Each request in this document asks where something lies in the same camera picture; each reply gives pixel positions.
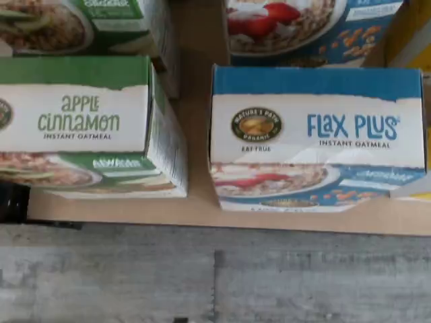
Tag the green apple cinnamon oatmeal box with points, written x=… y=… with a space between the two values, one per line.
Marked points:
x=81 y=117
x=67 y=30

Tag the yellow purely elizabeth box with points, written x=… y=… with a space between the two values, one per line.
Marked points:
x=423 y=196

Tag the blue flax plus oatmeal box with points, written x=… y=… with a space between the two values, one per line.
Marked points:
x=316 y=128
x=303 y=33

